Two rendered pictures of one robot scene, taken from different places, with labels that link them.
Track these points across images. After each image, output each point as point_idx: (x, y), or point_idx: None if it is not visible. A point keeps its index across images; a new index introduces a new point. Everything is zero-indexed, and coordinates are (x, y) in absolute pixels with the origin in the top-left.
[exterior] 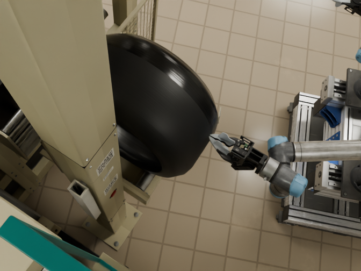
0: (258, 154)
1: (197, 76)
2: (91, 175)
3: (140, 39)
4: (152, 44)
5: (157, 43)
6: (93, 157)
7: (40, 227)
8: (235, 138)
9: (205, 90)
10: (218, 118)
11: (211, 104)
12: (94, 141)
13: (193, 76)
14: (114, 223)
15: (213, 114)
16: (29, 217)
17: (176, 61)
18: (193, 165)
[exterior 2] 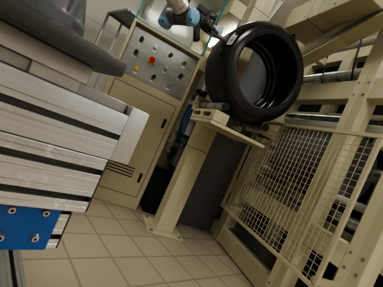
0: (202, 10)
1: (263, 24)
2: (239, 25)
3: (293, 38)
4: (289, 33)
5: (290, 35)
6: (245, 12)
7: (237, 0)
8: (214, 28)
9: (253, 21)
10: (231, 36)
11: (243, 25)
12: (252, 0)
13: (264, 21)
14: (174, 172)
15: (236, 28)
16: (240, 4)
17: (276, 24)
18: (211, 50)
